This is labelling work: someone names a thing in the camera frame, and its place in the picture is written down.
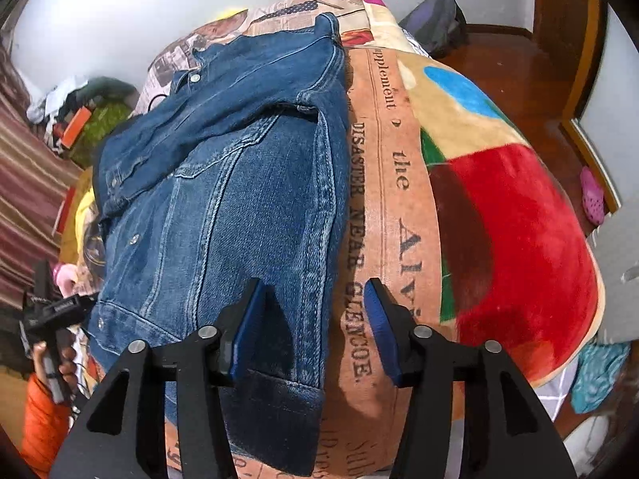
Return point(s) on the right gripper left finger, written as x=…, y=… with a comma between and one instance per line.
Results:
x=120, y=433

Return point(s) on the pink croc shoe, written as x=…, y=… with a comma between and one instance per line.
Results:
x=592, y=197

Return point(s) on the newspaper print blanket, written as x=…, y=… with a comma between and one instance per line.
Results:
x=451, y=207

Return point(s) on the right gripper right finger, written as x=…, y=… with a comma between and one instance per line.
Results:
x=507, y=431

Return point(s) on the striped curtain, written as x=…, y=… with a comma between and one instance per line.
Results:
x=34, y=184

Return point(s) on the dark backpack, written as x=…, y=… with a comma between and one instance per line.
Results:
x=438, y=26

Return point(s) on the orange jacket sleeve forearm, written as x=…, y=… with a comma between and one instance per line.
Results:
x=46, y=425

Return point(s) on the teal cloth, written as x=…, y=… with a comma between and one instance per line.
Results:
x=598, y=368

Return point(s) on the orange box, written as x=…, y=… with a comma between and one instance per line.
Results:
x=75, y=126

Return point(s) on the yellow pillow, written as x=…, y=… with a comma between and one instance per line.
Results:
x=228, y=12

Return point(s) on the person's left hand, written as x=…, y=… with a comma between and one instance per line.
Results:
x=67, y=367

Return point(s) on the blue denim jacket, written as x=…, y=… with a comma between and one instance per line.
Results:
x=241, y=172

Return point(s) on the wooden door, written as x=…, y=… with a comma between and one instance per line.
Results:
x=572, y=33

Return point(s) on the green patterned bag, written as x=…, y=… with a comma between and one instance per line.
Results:
x=102, y=121

